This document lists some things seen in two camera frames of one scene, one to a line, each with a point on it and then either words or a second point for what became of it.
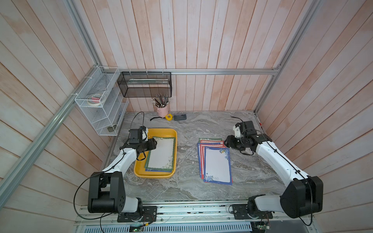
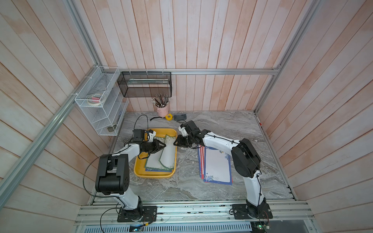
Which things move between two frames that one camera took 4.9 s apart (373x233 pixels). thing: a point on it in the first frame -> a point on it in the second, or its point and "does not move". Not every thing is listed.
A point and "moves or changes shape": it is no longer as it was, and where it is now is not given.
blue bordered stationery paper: (158, 170) does not move
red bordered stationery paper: (202, 156) does not move
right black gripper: (230, 139) -> (179, 142)
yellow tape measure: (169, 117) does not move
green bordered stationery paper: (162, 157) moves or changes shape
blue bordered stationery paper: (217, 165) does not move
